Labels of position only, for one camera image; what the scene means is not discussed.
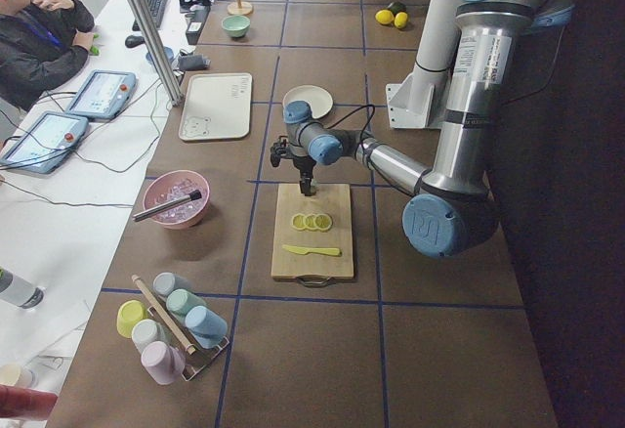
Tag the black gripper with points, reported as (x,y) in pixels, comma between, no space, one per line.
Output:
(304,165)

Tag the round white plate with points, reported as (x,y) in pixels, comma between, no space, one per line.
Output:
(318,98)

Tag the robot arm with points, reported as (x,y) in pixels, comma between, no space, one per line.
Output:
(463,59)

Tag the white bear tray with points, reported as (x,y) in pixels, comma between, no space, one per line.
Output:
(217,107)

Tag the lemon slice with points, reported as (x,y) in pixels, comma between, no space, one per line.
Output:
(299,222)
(310,222)
(323,222)

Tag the bamboo cutting board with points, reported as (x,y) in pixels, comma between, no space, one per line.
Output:
(313,240)

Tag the yellow plastic knife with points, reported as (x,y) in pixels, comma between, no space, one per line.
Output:
(305,250)

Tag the pink bowl with ice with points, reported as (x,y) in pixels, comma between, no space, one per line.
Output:
(176,185)

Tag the mint green bowl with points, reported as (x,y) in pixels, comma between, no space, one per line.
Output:
(235,26)

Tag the grey cup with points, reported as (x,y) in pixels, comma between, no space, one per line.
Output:
(167,282)

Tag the green cup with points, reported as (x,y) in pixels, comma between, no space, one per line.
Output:
(180,301)

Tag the light blue cup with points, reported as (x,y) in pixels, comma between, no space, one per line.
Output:
(208,328)

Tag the yellow lemon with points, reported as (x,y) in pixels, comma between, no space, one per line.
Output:
(385,17)
(401,20)

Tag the wooden mug tree stand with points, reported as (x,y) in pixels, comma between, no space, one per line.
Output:
(240,8)

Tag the blue bowl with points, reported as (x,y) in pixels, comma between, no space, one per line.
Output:
(168,58)

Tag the black box with label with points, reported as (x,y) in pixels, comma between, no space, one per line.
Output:
(196,20)

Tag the white cup rack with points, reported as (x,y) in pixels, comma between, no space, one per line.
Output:
(197,358)

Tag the yellow cup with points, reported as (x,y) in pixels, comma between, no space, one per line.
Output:
(128,315)

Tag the teach pendant tablet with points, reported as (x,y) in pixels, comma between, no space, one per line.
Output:
(103,95)
(46,144)

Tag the black computer mouse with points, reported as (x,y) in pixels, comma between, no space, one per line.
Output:
(133,41)

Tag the pink cup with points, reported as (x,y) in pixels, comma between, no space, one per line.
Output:
(163,362)

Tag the black keyboard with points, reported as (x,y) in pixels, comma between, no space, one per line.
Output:
(157,10)

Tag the person in black jacket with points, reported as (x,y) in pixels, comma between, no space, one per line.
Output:
(44,44)

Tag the clear water bottle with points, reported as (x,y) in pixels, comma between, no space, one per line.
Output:
(18,291)

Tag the small white paper cup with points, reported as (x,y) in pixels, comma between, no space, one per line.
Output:
(17,375)

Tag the red cylinder bottle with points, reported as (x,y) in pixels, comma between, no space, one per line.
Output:
(26,404)

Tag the metal scoop black handle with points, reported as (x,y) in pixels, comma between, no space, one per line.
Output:
(162,207)

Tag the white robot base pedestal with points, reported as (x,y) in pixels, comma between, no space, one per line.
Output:
(419,101)

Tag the aluminium frame post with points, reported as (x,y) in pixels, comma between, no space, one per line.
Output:
(154,45)

